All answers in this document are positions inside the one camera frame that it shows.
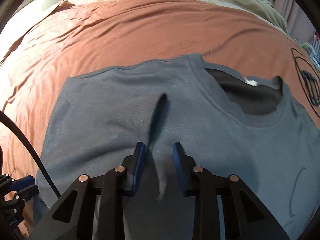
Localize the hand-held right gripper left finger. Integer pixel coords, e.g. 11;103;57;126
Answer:
32;142;150;240

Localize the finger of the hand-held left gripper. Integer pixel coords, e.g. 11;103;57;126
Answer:
14;186;40;202
10;176;35;191

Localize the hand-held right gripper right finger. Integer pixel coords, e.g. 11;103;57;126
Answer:
172;142;285;240

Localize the grey t-shirt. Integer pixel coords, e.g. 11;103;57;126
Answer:
34;54;320;240

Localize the orange fleece blanket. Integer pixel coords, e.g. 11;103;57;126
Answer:
0;0;320;240

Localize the pink curtain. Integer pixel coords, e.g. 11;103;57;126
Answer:
274;0;315;34

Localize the black cable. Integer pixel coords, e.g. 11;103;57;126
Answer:
0;111;62;198

